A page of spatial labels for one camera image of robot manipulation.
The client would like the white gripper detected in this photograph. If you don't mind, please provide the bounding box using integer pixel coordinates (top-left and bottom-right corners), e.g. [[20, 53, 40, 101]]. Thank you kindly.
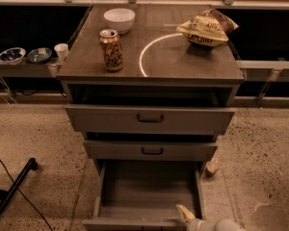
[[176, 204, 215, 231]]

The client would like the white cable bundle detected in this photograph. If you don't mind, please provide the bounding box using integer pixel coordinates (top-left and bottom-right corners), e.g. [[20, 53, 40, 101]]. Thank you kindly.
[[0, 61, 18, 105]]

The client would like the blue shallow bowl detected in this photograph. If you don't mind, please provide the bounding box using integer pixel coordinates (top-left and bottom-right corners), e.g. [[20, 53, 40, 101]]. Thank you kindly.
[[27, 47, 52, 64]]

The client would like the grey top drawer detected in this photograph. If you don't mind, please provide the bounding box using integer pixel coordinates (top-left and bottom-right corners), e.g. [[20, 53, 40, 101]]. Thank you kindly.
[[66, 105, 234, 135]]

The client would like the grey drawer cabinet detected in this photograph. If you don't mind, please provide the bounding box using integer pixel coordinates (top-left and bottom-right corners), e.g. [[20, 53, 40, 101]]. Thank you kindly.
[[56, 3, 246, 178]]

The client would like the black floor cable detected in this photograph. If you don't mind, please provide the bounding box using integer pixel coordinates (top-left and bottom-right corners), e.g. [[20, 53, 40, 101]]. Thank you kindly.
[[0, 148, 55, 231]]

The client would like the yellow chip bag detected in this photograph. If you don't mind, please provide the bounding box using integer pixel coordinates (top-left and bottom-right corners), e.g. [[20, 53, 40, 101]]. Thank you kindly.
[[176, 9, 239, 47]]

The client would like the blue patterned bowl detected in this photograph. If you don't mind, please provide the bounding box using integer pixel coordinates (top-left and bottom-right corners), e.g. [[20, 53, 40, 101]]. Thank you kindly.
[[0, 47, 26, 65]]

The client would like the grey drawer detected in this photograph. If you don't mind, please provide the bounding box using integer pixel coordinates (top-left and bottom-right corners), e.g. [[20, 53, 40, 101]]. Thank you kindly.
[[84, 141, 217, 162], [66, 105, 234, 135], [83, 160, 203, 231]]

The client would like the cabinet caster wheel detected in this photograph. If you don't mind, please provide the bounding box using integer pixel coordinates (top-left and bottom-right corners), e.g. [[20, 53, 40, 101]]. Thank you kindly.
[[205, 158, 223, 177]]

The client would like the black stand leg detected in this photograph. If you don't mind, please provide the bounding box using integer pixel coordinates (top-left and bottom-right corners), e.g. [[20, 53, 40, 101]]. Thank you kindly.
[[0, 158, 38, 216]]

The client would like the grey side shelf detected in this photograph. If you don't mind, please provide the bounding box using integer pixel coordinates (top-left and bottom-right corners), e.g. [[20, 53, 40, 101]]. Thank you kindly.
[[0, 58, 62, 78]]

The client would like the gold soda can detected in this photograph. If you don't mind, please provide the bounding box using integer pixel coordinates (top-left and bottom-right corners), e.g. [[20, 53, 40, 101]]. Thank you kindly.
[[99, 29, 122, 71]]

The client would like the grey middle drawer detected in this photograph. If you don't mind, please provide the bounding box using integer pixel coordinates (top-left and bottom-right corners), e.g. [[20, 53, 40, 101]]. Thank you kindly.
[[84, 141, 217, 162]]

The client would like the white paper cup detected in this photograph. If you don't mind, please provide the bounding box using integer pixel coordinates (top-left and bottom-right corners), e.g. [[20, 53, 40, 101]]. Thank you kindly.
[[54, 43, 69, 62]]

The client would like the white bowl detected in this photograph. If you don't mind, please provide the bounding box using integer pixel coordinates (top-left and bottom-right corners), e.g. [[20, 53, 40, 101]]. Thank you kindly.
[[104, 8, 136, 34]]

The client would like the grey bottom drawer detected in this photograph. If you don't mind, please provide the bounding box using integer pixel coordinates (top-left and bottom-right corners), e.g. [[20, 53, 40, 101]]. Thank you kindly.
[[83, 160, 203, 231]]

